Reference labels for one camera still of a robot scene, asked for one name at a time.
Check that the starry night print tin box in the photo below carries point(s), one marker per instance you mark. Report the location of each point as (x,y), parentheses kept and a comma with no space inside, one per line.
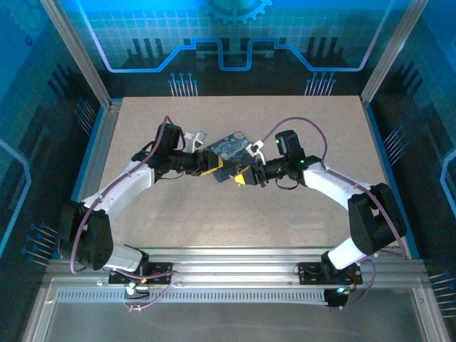
(231,149)

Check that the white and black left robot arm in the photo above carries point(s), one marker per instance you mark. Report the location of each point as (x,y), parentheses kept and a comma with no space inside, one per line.
(117,192)

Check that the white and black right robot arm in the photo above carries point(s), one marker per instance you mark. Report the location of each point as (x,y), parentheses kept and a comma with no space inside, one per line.
(331,185)

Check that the blue table edge strip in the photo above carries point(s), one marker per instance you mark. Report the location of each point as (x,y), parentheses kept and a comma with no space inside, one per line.
(79,181)
(378,133)

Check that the black connector box with LED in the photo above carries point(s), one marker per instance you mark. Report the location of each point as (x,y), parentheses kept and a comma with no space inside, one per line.
(335,299)

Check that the grey metal front panel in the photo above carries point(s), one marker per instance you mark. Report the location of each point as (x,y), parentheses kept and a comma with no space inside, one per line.
(228,320)

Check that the aluminium side rail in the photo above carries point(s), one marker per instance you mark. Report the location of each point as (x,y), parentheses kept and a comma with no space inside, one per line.
(96,156)

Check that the aluminium front rail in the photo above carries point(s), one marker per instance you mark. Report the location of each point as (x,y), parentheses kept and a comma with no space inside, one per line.
(231,265)

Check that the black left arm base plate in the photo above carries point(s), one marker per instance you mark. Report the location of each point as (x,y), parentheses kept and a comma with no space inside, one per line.
(162,269)

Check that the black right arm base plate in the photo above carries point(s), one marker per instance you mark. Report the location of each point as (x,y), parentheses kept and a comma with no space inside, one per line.
(308,274)

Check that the aluminium frame post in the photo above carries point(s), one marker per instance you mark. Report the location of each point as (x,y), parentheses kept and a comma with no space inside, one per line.
(392,50)
(78,57)

